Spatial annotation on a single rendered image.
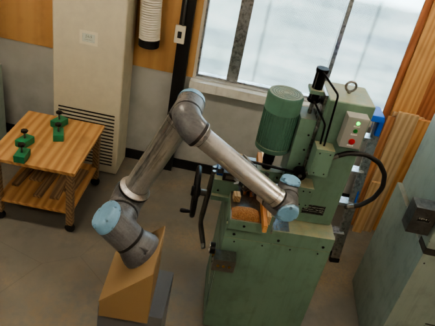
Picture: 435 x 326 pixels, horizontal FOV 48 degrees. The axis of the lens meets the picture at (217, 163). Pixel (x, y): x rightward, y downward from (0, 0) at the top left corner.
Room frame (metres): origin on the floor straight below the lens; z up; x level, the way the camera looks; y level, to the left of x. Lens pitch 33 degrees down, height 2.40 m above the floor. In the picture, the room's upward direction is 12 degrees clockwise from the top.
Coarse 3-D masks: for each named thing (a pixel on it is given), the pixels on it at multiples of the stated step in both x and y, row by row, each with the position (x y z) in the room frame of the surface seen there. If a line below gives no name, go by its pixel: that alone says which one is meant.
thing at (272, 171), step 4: (256, 164) 2.18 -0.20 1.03; (260, 168) 2.15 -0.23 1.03; (272, 168) 2.17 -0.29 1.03; (264, 172) 2.13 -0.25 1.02; (268, 172) 2.14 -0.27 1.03; (272, 172) 2.14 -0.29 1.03; (276, 172) 2.14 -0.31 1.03; (280, 172) 2.15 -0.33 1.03; (272, 176) 2.14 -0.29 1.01; (276, 176) 2.14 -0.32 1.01; (280, 176) 2.14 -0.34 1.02; (272, 180) 2.14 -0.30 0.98
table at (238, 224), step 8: (256, 160) 2.43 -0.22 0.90; (232, 192) 2.08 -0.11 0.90; (240, 192) 2.09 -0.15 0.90; (248, 192) 2.10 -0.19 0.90; (216, 200) 2.06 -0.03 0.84; (224, 200) 2.06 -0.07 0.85; (232, 200) 2.01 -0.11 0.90; (240, 200) 2.02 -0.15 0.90; (248, 200) 2.04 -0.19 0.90; (256, 200) 2.05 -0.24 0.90; (256, 208) 1.98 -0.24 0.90; (232, 224) 1.86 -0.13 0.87; (240, 224) 1.86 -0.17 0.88; (248, 224) 1.86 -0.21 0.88; (256, 224) 1.86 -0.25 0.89; (256, 232) 1.87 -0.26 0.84
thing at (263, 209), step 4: (260, 156) 2.43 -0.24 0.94; (260, 160) 2.38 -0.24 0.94; (260, 204) 2.01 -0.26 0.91; (260, 208) 1.98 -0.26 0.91; (264, 208) 1.94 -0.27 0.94; (264, 212) 1.91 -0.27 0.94; (264, 216) 1.88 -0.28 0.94; (264, 220) 1.85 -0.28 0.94; (264, 224) 1.82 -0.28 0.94; (264, 228) 1.81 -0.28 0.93; (264, 232) 1.81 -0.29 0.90
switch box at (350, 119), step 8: (352, 112) 2.08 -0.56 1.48; (344, 120) 2.06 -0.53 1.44; (352, 120) 2.02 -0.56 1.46; (360, 120) 2.03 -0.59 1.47; (368, 120) 2.03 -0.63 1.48; (344, 128) 2.03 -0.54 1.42; (352, 128) 2.02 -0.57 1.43; (360, 128) 2.03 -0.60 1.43; (344, 136) 2.02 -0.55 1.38; (352, 136) 2.03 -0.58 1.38; (360, 136) 2.03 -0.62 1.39; (344, 144) 2.02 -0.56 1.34; (352, 144) 2.03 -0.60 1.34; (360, 144) 2.03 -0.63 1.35
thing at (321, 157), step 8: (320, 144) 2.04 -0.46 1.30; (328, 144) 2.06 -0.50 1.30; (312, 152) 2.05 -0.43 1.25; (320, 152) 1.99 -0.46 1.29; (328, 152) 2.00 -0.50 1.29; (312, 160) 2.01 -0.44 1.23; (320, 160) 2.00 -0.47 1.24; (328, 160) 2.00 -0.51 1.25; (312, 168) 1.99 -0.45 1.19; (320, 168) 2.00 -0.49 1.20; (328, 168) 2.00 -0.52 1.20; (320, 176) 2.00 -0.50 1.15
